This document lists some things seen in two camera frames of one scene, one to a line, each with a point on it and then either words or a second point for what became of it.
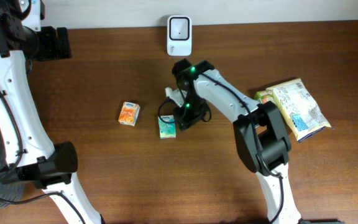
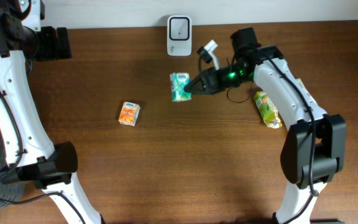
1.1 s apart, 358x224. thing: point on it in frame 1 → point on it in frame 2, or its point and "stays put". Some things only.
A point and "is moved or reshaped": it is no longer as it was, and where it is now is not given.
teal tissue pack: (167, 127) is moved or reshaped
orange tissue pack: (129, 113) stays put
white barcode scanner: (179, 35) stays put
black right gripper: (190, 119) → (210, 81)
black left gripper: (46, 43) stays put
